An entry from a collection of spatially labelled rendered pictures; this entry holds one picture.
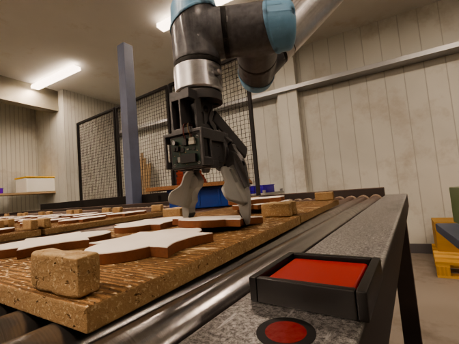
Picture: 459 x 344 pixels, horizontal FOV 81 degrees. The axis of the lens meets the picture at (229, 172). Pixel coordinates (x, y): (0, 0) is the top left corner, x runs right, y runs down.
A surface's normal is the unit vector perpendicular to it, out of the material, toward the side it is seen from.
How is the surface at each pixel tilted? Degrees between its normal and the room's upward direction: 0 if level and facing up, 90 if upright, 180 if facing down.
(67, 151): 90
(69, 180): 90
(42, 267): 97
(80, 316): 90
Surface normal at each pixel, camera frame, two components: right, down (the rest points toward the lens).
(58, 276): -0.45, -0.05
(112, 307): 0.85, -0.11
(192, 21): -0.08, -0.04
